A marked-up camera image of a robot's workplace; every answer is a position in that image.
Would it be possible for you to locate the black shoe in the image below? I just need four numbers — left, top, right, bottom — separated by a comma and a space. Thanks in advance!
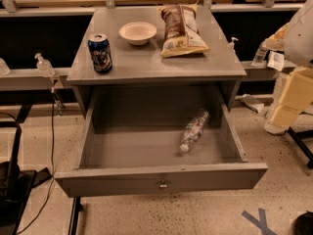
295, 211, 313, 235

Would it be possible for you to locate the black floor stand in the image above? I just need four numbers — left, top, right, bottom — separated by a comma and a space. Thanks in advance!
0, 115, 37, 235

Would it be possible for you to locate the clear plastic water bottle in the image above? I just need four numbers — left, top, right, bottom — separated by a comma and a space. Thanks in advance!
180, 109, 210, 153

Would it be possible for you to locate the metal drawer knob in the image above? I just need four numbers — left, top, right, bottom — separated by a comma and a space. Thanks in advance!
158, 180, 168, 190

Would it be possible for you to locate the small pump bottle behind cabinet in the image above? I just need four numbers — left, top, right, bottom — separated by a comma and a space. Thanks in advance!
229, 36, 239, 53

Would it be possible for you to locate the brown chip bag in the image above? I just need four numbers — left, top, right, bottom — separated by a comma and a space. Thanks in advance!
157, 4, 209, 58

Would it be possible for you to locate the clear sanitizer pump bottle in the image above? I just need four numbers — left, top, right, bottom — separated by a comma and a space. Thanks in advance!
34, 53, 55, 77

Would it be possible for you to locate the open grey top drawer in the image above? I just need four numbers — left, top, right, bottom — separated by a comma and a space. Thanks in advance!
56, 85, 267, 197

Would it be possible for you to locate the black chair leg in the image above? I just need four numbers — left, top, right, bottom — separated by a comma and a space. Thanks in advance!
288, 127, 313, 168

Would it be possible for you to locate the small clear bottle on ledge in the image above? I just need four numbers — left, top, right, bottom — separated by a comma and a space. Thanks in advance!
251, 41, 268, 67

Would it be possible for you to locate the blue soda can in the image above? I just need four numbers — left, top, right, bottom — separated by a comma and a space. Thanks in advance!
87, 34, 112, 73

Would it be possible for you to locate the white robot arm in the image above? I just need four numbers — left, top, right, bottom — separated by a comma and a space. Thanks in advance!
266, 0, 313, 130

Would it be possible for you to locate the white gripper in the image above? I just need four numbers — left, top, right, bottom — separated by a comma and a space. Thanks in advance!
270, 68, 313, 128

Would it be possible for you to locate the white ceramic bowl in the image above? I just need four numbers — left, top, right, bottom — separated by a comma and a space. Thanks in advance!
119, 22, 157, 46

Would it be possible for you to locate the black cable on floor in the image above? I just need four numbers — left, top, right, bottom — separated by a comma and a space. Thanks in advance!
16, 86, 57, 235

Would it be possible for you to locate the grey cabinet with counter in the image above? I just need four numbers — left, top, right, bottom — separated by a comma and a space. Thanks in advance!
67, 6, 246, 113

